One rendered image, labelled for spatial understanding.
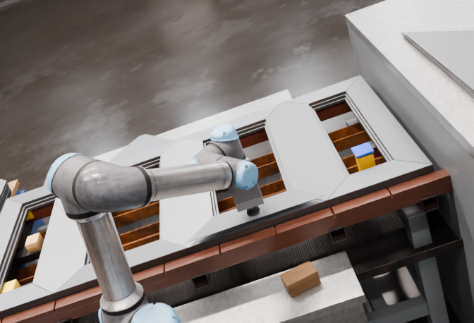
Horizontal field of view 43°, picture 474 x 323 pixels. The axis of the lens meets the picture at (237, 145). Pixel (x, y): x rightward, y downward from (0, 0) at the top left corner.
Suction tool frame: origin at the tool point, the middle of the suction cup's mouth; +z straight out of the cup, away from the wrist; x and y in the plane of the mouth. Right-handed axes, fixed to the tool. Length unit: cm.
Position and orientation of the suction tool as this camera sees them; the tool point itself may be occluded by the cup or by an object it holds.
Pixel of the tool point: (254, 214)
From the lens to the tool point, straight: 190.3
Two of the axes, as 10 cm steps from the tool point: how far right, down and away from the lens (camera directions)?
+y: -9.4, 3.2, 0.6
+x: 1.1, 4.7, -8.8
